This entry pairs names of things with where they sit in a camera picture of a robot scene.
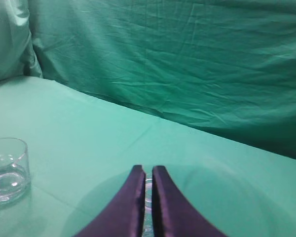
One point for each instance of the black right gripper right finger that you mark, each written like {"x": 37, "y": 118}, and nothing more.
{"x": 172, "y": 214}

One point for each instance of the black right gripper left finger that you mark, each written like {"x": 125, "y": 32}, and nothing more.
{"x": 124, "y": 214}

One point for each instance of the clear plastic water bottle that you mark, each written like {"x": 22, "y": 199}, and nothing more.
{"x": 148, "y": 226}

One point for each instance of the green table cloth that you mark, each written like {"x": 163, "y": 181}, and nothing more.
{"x": 81, "y": 150}

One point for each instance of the clear glass mug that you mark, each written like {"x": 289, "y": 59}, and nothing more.
{"x": 15, "y": 175}

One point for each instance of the green backdrop cloth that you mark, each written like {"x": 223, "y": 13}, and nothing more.
{"x": 226, "y": 67}

